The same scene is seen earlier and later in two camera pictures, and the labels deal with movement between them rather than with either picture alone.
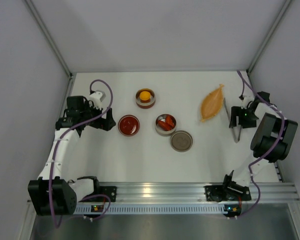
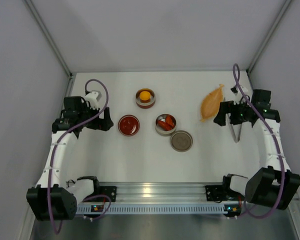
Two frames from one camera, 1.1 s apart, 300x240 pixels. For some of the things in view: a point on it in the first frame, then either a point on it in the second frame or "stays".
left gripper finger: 79,130 stays
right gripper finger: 235,111 -> 224,108
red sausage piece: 169,120 stays
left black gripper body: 101,120 stays
